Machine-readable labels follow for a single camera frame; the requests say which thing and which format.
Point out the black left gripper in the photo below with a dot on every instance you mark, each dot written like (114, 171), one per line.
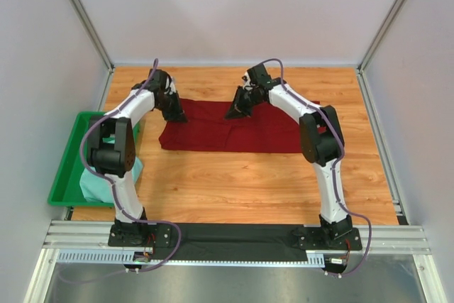
(177, 115)

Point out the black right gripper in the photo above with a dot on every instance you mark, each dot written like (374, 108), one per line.
(237, 108)

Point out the dark red t-shirt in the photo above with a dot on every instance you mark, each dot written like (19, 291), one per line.
(268, 130)

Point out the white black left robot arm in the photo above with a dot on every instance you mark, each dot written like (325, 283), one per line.
(109, 151)

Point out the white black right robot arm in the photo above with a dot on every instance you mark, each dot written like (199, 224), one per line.
(321, 139)

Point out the light teal t-shirt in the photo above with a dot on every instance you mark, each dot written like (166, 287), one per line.
(95, 189)

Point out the green plastic tray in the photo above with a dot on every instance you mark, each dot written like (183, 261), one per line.
(66, 190)

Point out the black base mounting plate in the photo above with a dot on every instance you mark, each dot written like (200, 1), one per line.
(245, 241)

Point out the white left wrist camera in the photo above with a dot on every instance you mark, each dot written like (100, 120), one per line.
(170, 87)

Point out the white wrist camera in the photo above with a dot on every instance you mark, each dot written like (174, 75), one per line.
(247, 85)
(170, 87)

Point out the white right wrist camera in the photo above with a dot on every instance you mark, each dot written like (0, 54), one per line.
(247, 85)

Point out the right aluminium corner post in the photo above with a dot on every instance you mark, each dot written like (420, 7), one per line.
(381, 33)

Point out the aluminium corner post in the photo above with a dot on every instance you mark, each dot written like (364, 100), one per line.
(86, 22)
(381, 33)

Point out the left aluminium corner post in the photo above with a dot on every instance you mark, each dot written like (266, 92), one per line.
(86, 22)

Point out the aluminium frame rail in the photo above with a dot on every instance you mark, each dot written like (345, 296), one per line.
(78, 235)

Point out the slotted white cable duct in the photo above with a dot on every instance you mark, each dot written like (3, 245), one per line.
(129, 257)

